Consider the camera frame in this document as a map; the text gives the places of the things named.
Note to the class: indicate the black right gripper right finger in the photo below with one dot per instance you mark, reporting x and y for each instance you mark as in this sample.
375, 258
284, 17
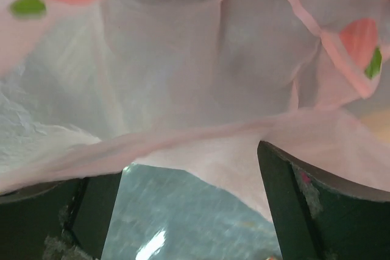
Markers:
319, 215

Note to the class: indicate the pink plastic bag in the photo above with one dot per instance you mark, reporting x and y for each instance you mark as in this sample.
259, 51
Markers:
91, 86

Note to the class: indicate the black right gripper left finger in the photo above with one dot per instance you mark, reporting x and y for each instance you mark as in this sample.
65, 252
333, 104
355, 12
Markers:
58, 220

